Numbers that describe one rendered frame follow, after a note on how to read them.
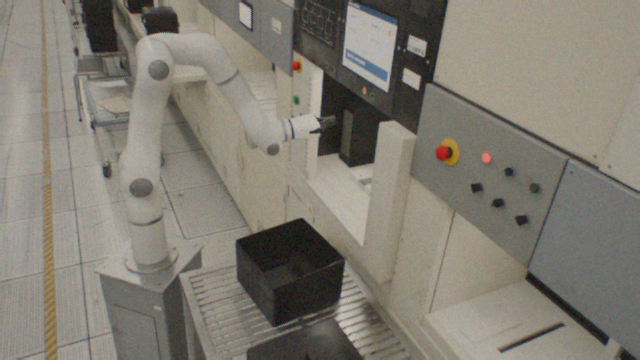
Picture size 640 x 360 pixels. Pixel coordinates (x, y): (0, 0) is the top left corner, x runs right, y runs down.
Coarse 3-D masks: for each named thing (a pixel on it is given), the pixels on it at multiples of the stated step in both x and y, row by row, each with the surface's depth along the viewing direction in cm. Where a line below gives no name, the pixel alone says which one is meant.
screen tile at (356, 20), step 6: (354, 12) 151; (354, 18) 152; (360, 18) 149; (366, 18) 146; (348, 24) 156; (354, 24) 153; (360, 24) 149; (348, 30) 157; (366, 30) 147; (348, 36) 157; (354, 36) 154; (366, 36) 148; (348, 42) 158; (354, 42) 155; (360, 42) 151; (366, 42) 148; (360, 48) 152
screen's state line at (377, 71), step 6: (348, 54) 159; (354, 54) 156; (354, 60) 157; (360, 60) 153; (366, 60) 150; (360, 66) 154; (366, 66) 151; (372, 66) 148; (378, 66) 145; (372, 72) 148; (378, 72) 145; (384, 72) 142; (384, 78) 143
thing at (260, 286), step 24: (240, 240) 165; (264, 240) 171; (288, 240) 179; (312, 240) 175; (240, 264) 164; (264, 264) 175; (288, 264) 179; (312, 264) 179; (336, 264) 157; (264, 288) 151; (288, 288) 148; (312, 288) 155; (336, 288) 163; (264, 312) 156; (288, 312) 154
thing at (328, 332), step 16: (336, 320) 145; (288, 336) 138; (304, 336) 139; (320, 336) 139; (336, 336) 140; (256, 352) 133; (272, 352) 133; (288, 352) 134; (304, 352) 134; (320, 352) 134; (336, 352) 135; (352, 352) 135
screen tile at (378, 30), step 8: (376, 24) 142; (376, 32) 142; (384, 32) 139; (392, 32) 135; (384, 40) 139; (392, 40) 136; (368, 48) 148; (376, 48) 144; (376, 56) 145; (384, 56) 141; (384, 64) 142
